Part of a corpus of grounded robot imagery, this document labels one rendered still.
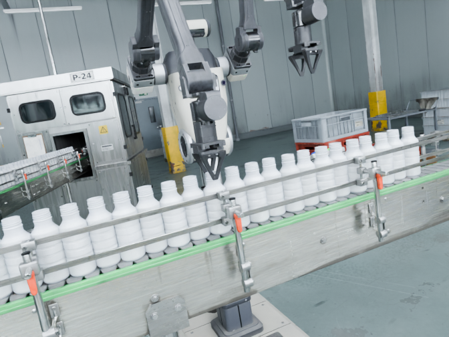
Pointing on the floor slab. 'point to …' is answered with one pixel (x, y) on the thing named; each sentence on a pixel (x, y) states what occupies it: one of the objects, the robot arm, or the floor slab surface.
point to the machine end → (83, 132)
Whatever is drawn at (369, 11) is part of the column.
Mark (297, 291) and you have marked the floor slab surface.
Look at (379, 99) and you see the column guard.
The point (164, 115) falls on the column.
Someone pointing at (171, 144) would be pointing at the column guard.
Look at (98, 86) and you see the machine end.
